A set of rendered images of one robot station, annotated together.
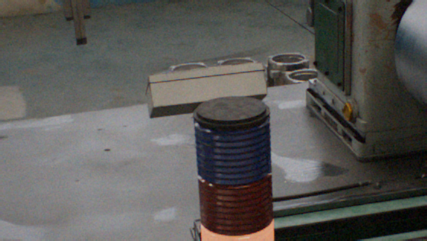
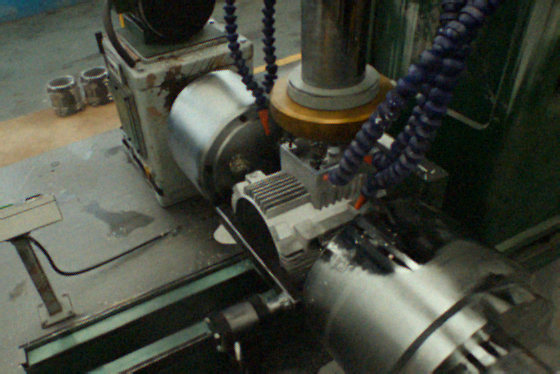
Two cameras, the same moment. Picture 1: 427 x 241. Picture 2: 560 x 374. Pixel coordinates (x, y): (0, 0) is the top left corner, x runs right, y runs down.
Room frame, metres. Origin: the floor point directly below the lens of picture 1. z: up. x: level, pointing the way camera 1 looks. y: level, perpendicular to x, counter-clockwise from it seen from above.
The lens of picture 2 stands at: (0.40, -0.22, 1.58)
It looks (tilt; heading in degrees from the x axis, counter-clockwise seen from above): 40 degrees down; 351
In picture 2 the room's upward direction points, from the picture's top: 8 degrees counter-clockwise
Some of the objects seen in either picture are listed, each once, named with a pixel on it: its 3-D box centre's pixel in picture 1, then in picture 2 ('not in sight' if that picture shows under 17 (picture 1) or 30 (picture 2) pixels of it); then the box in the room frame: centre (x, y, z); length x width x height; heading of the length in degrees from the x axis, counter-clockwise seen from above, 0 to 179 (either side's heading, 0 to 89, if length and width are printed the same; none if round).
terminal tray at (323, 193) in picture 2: not in sight; (328, 166); (1.01, -0.50, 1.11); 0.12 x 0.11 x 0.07; 102
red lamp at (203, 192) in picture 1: (235, 194); not in sight; (0.59, 0.00, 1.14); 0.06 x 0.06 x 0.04
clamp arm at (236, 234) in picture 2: not in sight; (255, 254); (0.95, -0.35, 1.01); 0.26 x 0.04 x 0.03; 12
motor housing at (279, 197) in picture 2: not in sight; (306, 218); (1.00, -0.46, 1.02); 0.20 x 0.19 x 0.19; 102
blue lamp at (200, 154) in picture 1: (232, 143); not in sight; (0.59, 0.00, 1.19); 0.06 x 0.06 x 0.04
